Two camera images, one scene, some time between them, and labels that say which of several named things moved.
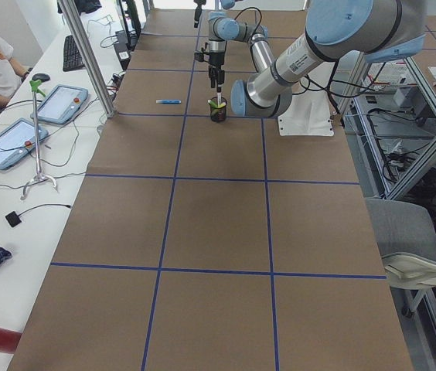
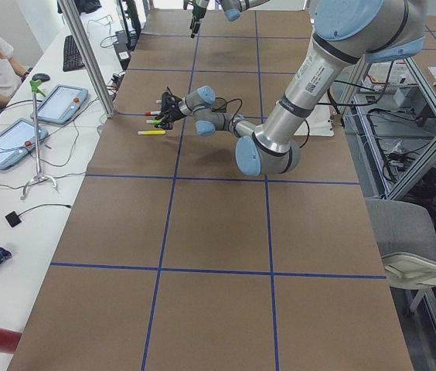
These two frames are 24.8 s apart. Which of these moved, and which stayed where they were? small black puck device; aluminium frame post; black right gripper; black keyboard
Moved: black right gripper
Stayed: aluminium frame post; small black puck device; black keyboard
